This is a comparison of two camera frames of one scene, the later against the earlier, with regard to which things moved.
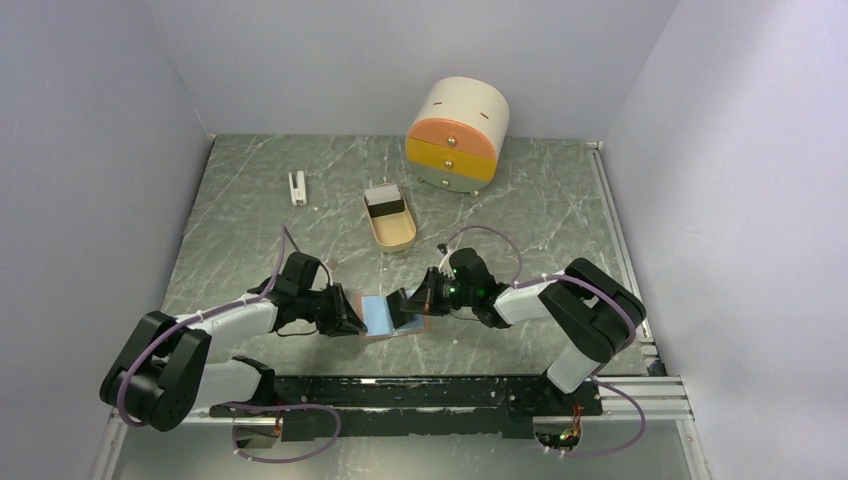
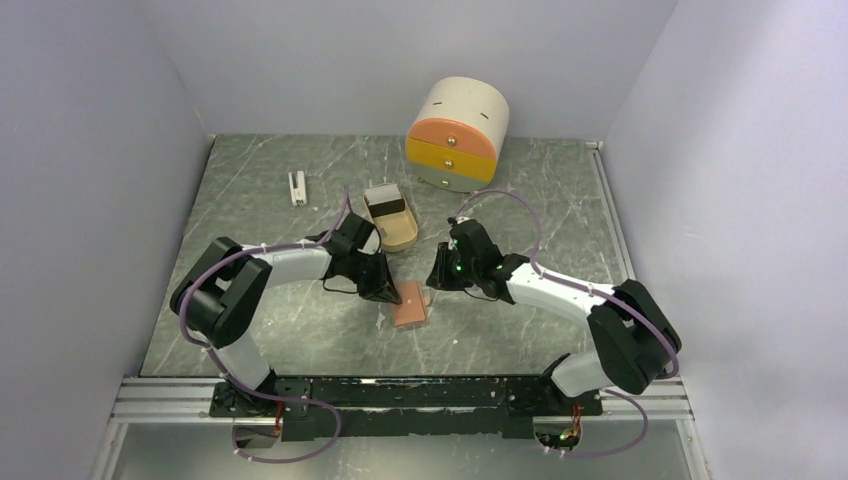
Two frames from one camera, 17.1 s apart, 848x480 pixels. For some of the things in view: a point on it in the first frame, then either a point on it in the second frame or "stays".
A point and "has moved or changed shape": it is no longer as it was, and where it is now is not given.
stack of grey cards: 384,200 stays
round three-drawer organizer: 456,132 stays
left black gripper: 342,319 to 383,288
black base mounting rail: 369,407 stays
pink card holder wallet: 374,314 has moved or changed shape
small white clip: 299,194 stays
